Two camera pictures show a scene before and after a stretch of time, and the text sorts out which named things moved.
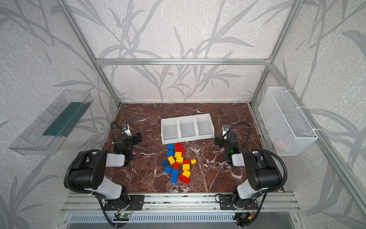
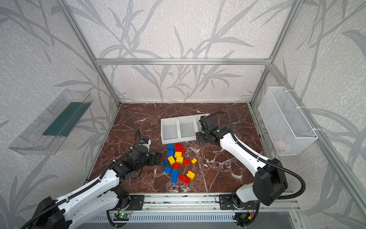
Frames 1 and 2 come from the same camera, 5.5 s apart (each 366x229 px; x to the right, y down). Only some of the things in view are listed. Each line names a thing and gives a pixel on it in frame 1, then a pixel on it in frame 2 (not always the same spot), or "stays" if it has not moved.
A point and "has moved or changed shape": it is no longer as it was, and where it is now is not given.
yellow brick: x=178 y=154 stays
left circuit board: x=121 y=217 stays
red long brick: x=184 y=179 stays
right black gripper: x=221 y=140 to x=201 y=137
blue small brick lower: x=167 y=170 stays
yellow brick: x=187 y=173 has moved or changed shape
